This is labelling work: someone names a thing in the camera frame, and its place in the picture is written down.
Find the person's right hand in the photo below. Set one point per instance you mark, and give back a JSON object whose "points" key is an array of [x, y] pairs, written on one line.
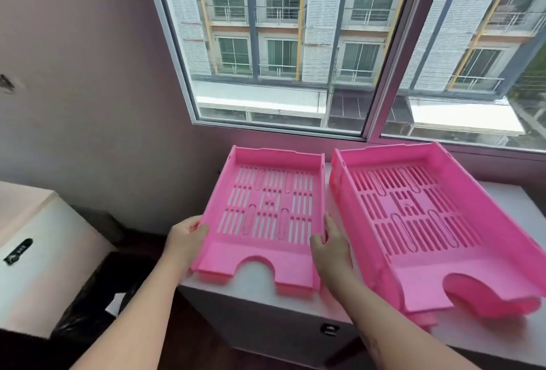
{"points": [[332, 258]]}

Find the person's left hand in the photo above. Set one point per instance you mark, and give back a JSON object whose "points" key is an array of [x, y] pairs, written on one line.
{"points": [[181, 241]]}

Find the person's left thumb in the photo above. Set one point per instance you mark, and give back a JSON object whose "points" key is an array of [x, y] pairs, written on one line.
{"points": [[200, 230]]}

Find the pink plastic paper tray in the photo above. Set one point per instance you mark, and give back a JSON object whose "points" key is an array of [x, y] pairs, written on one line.
{"points": [[222, 194], [490, 220], [490, 301]]}

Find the grey window frame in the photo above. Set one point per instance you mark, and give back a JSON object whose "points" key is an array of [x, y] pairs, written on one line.
{"points": [[386, 83]]}

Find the person's right forearm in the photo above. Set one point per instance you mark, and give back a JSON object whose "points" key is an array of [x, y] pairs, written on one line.
{"points": [[384, 331]]}

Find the black trash bag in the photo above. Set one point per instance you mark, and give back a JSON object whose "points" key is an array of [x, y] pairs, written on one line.
{"points": [[85, 305]]}

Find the apartment building with balconies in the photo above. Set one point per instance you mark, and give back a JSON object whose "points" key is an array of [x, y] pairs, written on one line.
{"points": [[277, 32]]}

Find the white cabinet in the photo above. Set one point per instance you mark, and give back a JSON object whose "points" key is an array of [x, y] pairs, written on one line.
{"points": [[264, 322]]}

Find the person's right thumb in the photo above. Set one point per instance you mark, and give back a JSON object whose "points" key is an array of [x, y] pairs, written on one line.
{"points": [[317, 244]]}

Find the white paper scrap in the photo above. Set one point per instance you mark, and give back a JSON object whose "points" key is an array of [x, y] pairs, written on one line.
{"points": [[115, 303]]}

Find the white box with black label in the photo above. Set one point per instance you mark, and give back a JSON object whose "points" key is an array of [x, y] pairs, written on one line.
{"points": [[47, 280]]}

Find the person's left forearm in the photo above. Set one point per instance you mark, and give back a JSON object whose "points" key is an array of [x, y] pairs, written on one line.
{"points": [[136, 318]]}

